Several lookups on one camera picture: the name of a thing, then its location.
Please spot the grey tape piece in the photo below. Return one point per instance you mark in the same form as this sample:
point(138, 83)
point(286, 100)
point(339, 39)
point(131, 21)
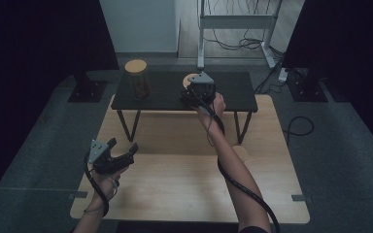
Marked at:
point(77, 194)
point(298, 197)

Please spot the person's left hand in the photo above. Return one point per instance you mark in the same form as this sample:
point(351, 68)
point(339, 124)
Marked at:
point(105, 186)

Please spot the black shelf with metal legs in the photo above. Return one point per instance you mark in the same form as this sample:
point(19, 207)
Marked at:
point(165, 93)

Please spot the white desk frame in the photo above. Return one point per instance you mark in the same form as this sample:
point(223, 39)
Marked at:
point(236, 22)

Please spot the person's right hand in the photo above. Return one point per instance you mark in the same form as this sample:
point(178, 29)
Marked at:
point(218, 108)

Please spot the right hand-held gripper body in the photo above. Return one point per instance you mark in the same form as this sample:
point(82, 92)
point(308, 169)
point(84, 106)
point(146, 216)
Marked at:
point(202, 92)

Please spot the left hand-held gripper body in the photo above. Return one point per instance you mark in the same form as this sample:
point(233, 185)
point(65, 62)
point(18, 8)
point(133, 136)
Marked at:
point(105, 163)

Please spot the black stand base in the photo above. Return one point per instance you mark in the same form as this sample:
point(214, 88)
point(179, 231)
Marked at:
point(307, 89)
point(89, 90)

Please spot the white power strip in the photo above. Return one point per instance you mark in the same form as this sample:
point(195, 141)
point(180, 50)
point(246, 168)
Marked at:
point(283, 75)

